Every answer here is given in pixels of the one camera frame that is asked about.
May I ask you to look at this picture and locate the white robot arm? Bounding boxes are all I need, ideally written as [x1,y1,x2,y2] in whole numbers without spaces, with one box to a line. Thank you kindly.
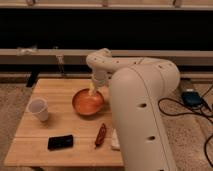
[86,48,180,171]

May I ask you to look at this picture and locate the long wooden shelf rail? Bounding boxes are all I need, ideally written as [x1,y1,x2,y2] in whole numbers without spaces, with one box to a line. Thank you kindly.
[0,49,213,66]

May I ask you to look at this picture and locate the orange bowl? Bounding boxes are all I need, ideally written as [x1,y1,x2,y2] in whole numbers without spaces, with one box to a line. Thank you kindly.
[72,89,105,116]

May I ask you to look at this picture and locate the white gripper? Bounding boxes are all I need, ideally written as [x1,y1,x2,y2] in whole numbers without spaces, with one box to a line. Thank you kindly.
[89,70,107,96]

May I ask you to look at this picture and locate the black rectangular box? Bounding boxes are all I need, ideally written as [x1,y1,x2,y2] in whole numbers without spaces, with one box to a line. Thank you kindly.
[48,135,73,150]

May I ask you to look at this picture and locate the blue power adapter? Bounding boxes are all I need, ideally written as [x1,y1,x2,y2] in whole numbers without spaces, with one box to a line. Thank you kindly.
[181,89,202,107]

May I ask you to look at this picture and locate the wooden table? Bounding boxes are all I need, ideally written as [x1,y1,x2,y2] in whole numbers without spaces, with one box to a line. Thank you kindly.
[4,79,123,167]

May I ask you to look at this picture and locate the black cable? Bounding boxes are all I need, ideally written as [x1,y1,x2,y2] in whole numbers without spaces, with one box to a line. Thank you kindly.
[157,83,213,168]

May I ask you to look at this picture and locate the dark red snack bar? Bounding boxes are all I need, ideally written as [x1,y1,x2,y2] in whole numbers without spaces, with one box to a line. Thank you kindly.
[95,124,107,147]

